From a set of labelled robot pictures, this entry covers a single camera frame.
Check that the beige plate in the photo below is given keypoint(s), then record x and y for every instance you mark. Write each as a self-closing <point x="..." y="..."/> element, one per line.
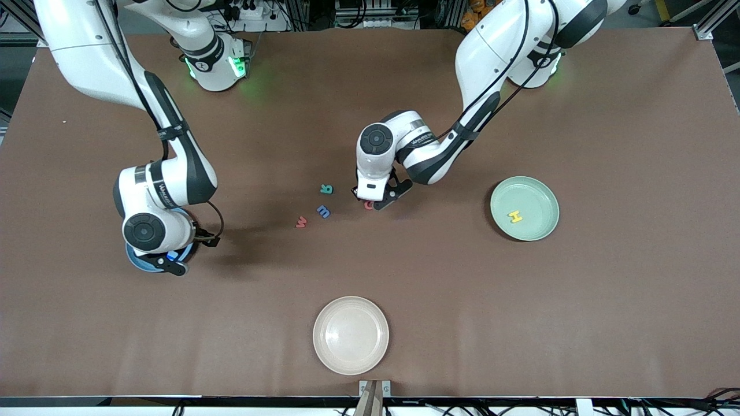
<point x="351" y="335"/>

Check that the blue lowercase letter m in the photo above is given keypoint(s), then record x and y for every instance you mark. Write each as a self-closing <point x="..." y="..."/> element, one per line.
<point x="324" y="212"/>

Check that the blue plate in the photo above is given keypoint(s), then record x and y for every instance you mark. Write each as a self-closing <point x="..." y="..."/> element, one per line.
<point x="139" y="261"/>

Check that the yellow capital letter H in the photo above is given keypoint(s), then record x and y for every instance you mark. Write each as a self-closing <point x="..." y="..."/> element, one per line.
<point x="515" y="216"/>

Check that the aluminium frame extrusion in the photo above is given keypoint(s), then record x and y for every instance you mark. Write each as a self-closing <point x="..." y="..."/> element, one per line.
<point x="704" y="33"/>
<point x="23" y="17"/>

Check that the metal mounting bracket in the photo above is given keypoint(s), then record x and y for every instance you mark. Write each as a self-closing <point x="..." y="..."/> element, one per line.
<point x="374" y="398"/>

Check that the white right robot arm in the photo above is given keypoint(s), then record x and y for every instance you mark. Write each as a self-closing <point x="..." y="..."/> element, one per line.
<point x="87" y="58"/>

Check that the black caster wheel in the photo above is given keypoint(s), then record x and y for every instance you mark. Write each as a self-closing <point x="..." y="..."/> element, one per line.
<point x="637" y="9"/>

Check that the white power strip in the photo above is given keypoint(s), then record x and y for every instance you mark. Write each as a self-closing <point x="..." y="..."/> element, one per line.
<point x="269" y="24"/>
<point x="378" y="23"/>

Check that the green plate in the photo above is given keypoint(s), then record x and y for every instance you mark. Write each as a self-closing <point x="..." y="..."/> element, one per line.
<point x="537" y="199"/>

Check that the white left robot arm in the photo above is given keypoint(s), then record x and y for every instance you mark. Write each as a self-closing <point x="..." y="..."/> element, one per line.
<point x="491" y="46"/>

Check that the orange items pile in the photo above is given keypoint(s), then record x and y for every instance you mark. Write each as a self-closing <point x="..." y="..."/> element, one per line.
<point x="469" y="20"/>

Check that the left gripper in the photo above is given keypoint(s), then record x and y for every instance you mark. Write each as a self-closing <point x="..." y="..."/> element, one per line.
<point x="354" y="191"/>

